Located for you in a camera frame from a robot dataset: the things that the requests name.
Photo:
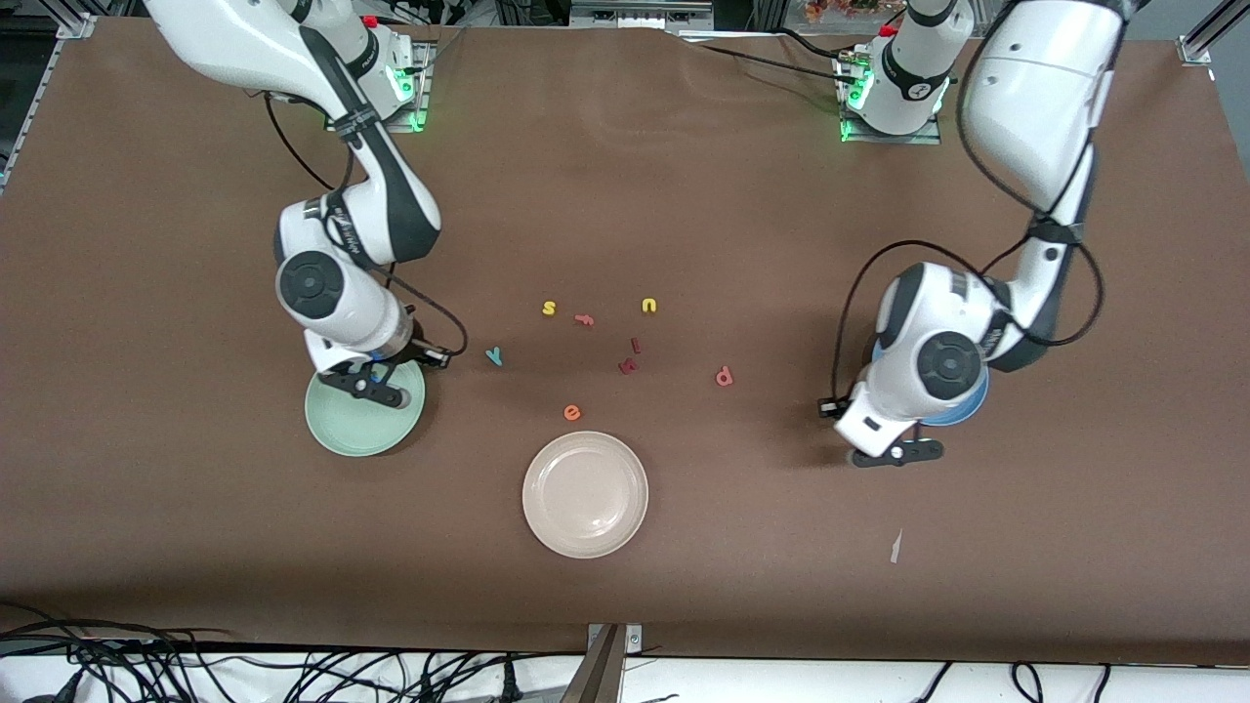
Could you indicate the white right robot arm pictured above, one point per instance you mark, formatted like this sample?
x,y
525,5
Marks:
x,y
312,283

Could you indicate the beige plate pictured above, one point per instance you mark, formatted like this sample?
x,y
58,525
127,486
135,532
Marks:
x,y
584,496

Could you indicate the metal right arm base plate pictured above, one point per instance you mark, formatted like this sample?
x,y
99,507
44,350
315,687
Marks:
x,y
420,117

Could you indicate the grey metal table bracket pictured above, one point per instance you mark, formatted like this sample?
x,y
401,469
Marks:
x,y
601,674

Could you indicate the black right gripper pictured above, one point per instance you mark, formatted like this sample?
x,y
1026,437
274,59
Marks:
x,y
414,349

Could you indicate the orange background flowers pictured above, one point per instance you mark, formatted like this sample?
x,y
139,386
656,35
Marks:
x,y
840,8

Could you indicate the white tape scrap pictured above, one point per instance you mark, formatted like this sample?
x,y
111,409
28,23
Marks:
x,y
895,552

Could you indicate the grey background box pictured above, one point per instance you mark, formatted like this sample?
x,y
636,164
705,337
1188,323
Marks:
x,y
635,15

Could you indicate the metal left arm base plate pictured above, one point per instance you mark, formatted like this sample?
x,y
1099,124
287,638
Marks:
x,y
898,139

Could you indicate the dark red foam letter k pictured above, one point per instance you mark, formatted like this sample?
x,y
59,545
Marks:
x,y
629,366

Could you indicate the blue plate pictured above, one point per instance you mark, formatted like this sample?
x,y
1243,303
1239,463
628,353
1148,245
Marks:
x,y
967,410

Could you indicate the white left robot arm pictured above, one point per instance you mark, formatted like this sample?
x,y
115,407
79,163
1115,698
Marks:
x,y
942,366

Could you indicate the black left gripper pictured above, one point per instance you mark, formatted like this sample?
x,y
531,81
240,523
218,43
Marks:
x,y
842,409

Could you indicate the green plate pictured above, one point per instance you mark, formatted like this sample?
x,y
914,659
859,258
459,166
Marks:
x,y
361,430

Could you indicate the aluminium frame profile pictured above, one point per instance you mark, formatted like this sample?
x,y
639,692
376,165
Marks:
x,y
76,27
1196,47

